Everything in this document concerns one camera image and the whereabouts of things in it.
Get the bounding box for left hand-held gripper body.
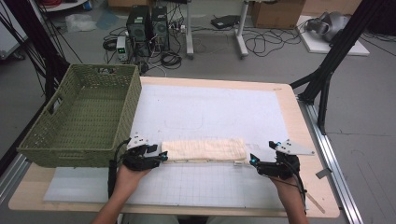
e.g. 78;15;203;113
121;133;163;172

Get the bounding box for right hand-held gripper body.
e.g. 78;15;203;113
257;139;316;181

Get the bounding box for cream printed cloth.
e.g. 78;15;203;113
161;138;250;165

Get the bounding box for green woven basket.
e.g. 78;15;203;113
17;63;143;169

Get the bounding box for person's left hand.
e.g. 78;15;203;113
114;163;151;195

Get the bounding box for person's right hand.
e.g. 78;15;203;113
269;175;303;200

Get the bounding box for small grey tape piece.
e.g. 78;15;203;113
315;167;332;180

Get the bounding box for thin beige strip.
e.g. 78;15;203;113
306;192;327;215

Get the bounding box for white grid mat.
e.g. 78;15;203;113
43;83;309;210

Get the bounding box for white floor board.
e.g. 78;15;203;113
295;15;371;57

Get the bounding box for small white power supply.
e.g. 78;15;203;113
116;35;129;63

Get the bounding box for black metal stand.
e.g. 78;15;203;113
3;0;71;101
289;0;387;136

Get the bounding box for narrow black computer tower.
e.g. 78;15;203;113
151;5;171;52

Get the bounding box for wide black computer tower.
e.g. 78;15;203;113
125;5;153;58

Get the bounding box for grey helmet device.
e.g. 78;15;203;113
305;11;351;43

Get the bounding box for large cardboard box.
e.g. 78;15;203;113
250;0;306;30

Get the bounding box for flat black device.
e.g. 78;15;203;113
210;14;241;30

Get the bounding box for clear plastic bag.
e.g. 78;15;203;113
64;13;98;34

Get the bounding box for white cabinet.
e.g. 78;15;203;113
0;0;29;60

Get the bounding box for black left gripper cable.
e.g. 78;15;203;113
106;138;131;199

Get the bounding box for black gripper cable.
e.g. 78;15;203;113
286;161;308;216
106;138;131;199

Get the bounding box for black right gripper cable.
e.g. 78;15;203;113
286;161;308;216

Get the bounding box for aluminium rail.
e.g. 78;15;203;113
0;153;32;203
297;96;364;224

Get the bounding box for coiled black cable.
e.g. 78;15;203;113
160;50;183;70

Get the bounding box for loose black floor cables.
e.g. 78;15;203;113
242;27;302;59

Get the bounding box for white desk frame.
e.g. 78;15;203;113
185;0;250;60

